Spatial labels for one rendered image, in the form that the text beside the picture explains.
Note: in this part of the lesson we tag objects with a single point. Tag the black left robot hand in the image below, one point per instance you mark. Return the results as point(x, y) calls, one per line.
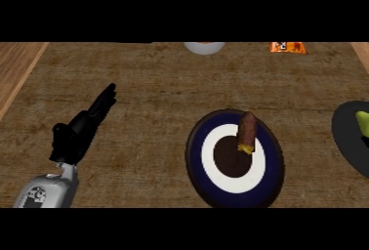
point(78, 133)

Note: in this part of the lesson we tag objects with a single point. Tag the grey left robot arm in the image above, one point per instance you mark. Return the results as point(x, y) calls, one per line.
point(48, 190)

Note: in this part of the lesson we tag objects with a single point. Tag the blue and white plate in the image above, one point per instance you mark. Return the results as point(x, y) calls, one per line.
point(231, 182)

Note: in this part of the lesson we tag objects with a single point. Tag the brown pear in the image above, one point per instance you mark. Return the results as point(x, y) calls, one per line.
point(247, 132)

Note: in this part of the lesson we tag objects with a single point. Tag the black pan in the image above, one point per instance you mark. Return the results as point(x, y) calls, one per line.
point(349, 136)

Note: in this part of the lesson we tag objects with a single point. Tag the brown woven placemat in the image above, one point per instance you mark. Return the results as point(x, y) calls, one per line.
point(159, 97)

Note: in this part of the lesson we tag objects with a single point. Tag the white bowl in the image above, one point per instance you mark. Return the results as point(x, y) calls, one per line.
point(204, 47)

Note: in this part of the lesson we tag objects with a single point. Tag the orange snack bag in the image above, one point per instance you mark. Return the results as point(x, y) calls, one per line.
point(289, 47)

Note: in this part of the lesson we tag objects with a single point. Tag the green vegetable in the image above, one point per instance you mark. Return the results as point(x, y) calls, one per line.
point(364, 122)

